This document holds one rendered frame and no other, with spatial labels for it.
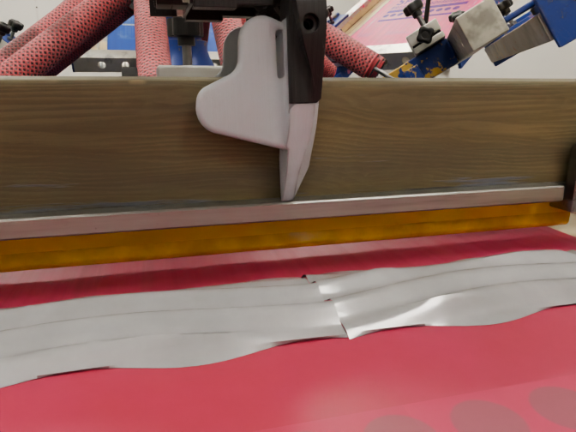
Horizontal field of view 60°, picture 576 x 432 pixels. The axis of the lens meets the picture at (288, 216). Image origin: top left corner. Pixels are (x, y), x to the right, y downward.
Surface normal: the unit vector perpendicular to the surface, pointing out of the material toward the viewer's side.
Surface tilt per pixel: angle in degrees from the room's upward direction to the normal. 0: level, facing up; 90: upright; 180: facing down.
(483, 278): 33
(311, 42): 102
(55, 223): 90
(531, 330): 0
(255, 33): 83
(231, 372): 0
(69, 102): 90
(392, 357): 0
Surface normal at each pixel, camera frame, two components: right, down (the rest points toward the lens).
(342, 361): 0.00, -0.97
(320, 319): 0.16, -0.65
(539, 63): -0.96, 0.07
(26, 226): 0.26, 0.24
